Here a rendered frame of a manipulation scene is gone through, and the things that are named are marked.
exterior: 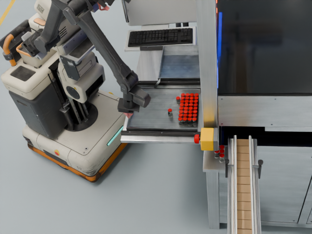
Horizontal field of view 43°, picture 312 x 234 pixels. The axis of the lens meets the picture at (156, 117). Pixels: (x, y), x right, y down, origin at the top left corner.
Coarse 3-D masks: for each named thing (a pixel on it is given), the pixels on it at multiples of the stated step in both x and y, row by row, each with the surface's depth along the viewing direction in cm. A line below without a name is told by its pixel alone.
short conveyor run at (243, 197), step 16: (240, 144) 175; (256, 144) 173; (224, 160) 162; (240, 160) 169; (256, 160) 168; (240, 176) 164; (256, 176) 163; (240, 192) 160; (256, 192) 158; (240, 208) 155; (256, 208) 154; (240, 224) 151; (256, 224) 150
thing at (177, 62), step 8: (168, 48) 228; (176, 48) 227; (184, 48) 226; (192, 48) 226; (168, 56) 226; (176, 56) 225; (184, 56) 224; (192, 56) 224; (160, 64) 218; (168, 64) 222; (176, 64) 221; (184, 64) 220; (192, 64) 219; (160, 72) 217; (168, 72) 217; (176, 72) 217; (184, 72) 216; (192, 72) 215; (168, 80) 211; (176, 80) 211
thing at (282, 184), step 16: (224, 144) 182; (272, 144) 179; (288, 144) 177; (304, 144) 176; (272, 160) 187; (288, 160) 185; (304, 160) 184; (224, 176) 202; (272, 176) 197; (288, 176) 195; (304, 176) 194; (224, 192) 213; (272, 192) 208; (288, 192) 206; (304, 192) 204; (224, 208) 227; (272, 208) 221; (288, 208) 219; (304, 208) 216; (272, 224) 235; (288, 224) 232; (304, 224) 230
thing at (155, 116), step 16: (160, 96) 206; (176, 96) 205; (144, 112) 201; (160, 112) 199; (176, 112) 198; (128, 128) 191; (144, 128) 190; (160, 128) 188; (176, 128) 187; (192, 128) 190
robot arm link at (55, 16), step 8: (56, 0) 157; (64, 0) 156; (72, 0) 157; (80, 0) 157; (56, 8) 162; (64, 8) 157; (72, 8) 155; (80, 8) 157; (48, 16) 171; (56, 16) 167; (48, 24) 175; (56, 24) 172; (48, 32) 180; (56, 32) 181; (40, 40) 184; (48, 40) 184; (40, 48) 189; (48, 48) 188
